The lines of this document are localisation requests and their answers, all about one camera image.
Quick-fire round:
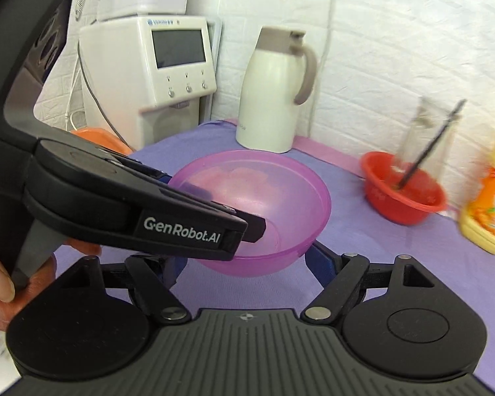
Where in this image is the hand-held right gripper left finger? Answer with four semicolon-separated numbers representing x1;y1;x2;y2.
60;253;192;323

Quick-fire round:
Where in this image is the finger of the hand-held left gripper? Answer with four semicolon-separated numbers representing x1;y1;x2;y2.
95;146;215;204
214;204;267;244

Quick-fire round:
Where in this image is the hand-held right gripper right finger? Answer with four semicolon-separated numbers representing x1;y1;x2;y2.
300;241;438;323

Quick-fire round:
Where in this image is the translucent pink plastic bowl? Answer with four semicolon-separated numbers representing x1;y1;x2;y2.
167;149;332;278

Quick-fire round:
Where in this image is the purple floral tablecloth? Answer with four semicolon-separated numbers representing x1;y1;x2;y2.
51;119;495;388

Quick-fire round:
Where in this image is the orange plastic stool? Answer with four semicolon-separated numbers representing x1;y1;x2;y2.
70;128;133;157

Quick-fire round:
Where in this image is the red plastic basket bowl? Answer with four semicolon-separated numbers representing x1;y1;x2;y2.
360;151;448;226

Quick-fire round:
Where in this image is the white thermos jug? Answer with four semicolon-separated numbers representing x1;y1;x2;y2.
236;25;318;154

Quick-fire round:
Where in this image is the white water dispenser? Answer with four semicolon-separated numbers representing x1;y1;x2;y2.
78;15;222;151

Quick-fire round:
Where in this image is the glass pitcher with straw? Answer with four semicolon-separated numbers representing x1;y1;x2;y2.
396;99;467;190

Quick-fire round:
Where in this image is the yellow detergent bottle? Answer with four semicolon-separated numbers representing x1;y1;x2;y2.
460;129;495;255

